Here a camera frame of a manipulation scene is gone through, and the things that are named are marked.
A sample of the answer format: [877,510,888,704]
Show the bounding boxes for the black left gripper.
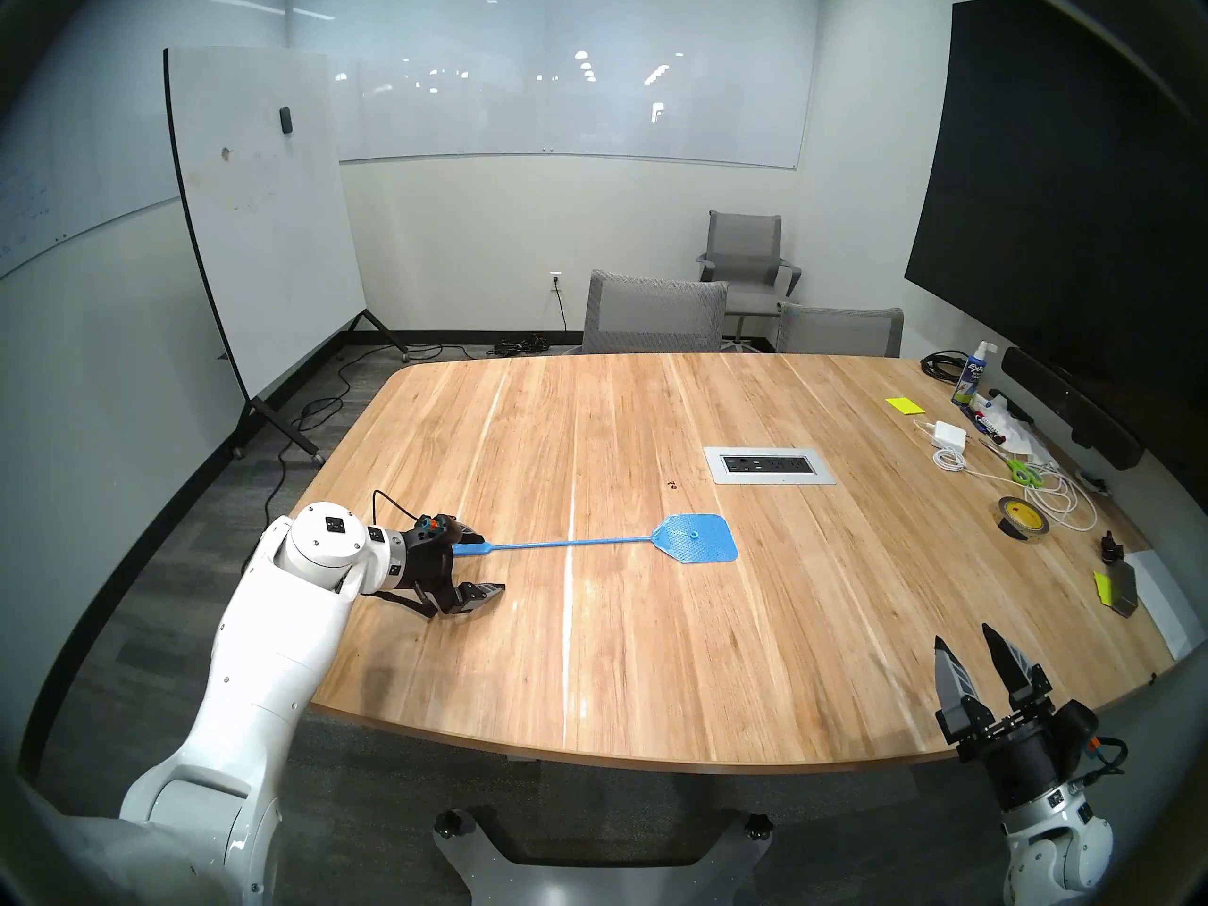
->
[403,525,507,618]

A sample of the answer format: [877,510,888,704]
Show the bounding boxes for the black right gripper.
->
[933,622,1074,812]

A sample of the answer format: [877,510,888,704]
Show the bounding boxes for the blue plastic fly swatter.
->
[451,513,739,565]

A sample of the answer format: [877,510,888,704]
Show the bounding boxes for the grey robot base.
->
[432,805,775,906]

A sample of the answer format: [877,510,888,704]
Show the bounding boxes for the brown packing tape roll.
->
[998,496,1050,543]

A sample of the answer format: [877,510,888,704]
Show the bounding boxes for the white paper sheet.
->
[1123,549,1207,661]

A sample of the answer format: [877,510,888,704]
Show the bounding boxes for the white plastic bag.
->
[981,399,1058,466]

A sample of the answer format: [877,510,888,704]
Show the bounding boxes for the black video sound bar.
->
[1000,346,1146,471]

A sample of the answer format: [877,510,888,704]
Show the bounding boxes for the grey mesh office chair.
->
[563,270,730,356]
[776,302,905,359]

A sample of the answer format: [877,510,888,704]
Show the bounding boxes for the whiteboard cleaner spray bottle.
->
[951,340,998,408]

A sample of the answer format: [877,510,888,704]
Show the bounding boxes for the silver table power outlet box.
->
[703,445,837,486]

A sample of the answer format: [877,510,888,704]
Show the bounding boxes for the white mobile whiteboard on stand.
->
[163,47,411,466]

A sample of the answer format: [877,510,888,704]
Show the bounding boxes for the grey office chair with armrests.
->
[696,210,803,353]

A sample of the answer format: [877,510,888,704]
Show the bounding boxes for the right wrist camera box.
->
[1055,698,1103,759]

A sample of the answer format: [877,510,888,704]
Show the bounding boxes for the black left wrist camera cable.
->
[371,489,426,529]

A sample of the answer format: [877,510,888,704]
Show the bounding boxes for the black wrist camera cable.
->
[1085,734,1130,787]
[371,489,426,529]

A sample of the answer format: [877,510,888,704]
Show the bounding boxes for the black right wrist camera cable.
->
[1085,734,1130,787]

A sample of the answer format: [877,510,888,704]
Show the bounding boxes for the long black floor cable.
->
[241,399,341,575]

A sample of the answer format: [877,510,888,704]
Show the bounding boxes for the green handled scissors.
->
[977,437,1045,488]

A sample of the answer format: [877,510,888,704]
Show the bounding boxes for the black looped floor cable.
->
[293,343,473,433]

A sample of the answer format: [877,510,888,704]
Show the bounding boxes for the black cable bundle with cord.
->
[486,284,570,358]

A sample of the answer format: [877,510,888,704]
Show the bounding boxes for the white charger cable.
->
[912,418,1100,535]

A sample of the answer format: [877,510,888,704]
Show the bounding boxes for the wide glass wall whiteboard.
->
[288,0,822,171]

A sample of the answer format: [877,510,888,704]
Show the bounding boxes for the large black wall screen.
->
[903,0,1208,480]

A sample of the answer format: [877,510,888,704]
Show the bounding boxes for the glass wall whiteboard with writing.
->
[0,0,289,282]

